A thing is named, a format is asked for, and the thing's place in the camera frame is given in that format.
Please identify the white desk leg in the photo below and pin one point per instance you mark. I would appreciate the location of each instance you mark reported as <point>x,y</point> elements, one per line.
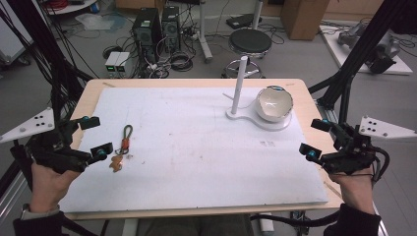
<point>204,32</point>
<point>257,14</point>

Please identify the white bowl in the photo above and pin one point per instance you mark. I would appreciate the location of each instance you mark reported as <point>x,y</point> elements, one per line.
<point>273,102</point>

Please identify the white floor platform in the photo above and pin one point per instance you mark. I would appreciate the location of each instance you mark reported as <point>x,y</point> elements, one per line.
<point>337,52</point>

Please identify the slim black computer tower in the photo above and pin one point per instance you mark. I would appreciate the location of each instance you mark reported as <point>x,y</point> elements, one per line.
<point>171,28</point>

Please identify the black round stool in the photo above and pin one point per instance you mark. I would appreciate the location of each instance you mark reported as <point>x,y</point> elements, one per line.
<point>250,41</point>

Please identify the person's left hand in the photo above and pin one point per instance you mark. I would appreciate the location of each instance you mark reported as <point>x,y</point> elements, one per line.
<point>47,187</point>

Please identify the flat black device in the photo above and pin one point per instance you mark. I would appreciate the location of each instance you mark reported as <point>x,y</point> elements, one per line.
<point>241,21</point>

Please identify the grey machine on platform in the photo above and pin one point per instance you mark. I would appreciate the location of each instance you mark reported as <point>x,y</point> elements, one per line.
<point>382,54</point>

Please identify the white stand with pole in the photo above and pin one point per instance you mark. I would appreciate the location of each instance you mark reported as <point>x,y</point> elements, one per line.
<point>238,82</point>

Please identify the wooden table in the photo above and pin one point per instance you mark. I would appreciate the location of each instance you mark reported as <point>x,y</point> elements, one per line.
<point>302,109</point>

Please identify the cardboard box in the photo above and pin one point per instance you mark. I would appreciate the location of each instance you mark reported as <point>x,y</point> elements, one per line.
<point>303,18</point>

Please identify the large black computer tower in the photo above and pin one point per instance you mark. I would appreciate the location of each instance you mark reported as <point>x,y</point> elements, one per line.
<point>147,32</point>

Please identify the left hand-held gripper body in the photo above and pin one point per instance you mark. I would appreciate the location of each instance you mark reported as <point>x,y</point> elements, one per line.
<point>49,150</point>

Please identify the white table mat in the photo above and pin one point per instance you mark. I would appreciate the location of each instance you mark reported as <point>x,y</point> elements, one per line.
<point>196,157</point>

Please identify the white power supply box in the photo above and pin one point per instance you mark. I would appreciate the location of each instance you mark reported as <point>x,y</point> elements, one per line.
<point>111,61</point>
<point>124,61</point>

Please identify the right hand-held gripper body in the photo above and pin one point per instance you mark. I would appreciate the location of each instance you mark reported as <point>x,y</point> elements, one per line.
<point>352,150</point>

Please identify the person's right hand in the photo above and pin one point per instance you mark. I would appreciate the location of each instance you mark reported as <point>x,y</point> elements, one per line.
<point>355,191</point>

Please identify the round white table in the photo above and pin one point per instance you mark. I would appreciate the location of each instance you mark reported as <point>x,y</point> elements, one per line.
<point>70,7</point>

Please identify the clear plastic sheet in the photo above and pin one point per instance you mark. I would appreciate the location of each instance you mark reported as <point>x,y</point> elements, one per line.
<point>96,21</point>

